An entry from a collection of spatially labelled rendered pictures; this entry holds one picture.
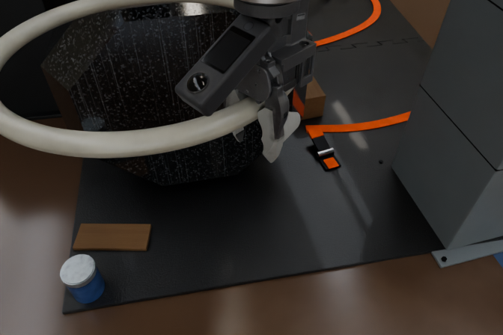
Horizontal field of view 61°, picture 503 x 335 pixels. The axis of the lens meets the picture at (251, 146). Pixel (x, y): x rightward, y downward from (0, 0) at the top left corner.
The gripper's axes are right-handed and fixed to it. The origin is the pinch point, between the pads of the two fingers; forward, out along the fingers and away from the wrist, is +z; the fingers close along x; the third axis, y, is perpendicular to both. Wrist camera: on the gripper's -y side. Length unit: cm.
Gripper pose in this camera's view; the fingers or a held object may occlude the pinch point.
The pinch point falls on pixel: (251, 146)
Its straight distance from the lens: 56.5
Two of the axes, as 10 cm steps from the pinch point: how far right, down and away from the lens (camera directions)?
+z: -0.1, 7.6, 6.5
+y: 7.1, -4.5, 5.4
